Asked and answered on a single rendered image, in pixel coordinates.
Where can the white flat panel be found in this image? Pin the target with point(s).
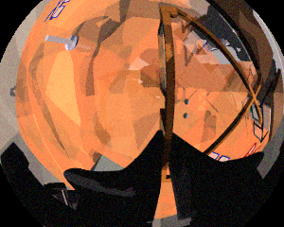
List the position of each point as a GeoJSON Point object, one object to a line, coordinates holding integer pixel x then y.
{"type": "Point", "coordinates": [277, 62]}

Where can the red glasses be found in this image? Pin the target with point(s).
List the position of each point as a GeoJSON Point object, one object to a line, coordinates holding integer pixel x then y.
{"type": "Point", "coordinates": [250, 151]}

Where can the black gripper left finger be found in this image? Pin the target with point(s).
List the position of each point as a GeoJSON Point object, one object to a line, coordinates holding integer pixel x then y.
{"type": "Point", "coordinates": [138, 184]}

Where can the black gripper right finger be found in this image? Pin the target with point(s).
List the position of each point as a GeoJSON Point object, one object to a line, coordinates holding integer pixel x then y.
{"type": "Point", "coordinates": [196, 177]}

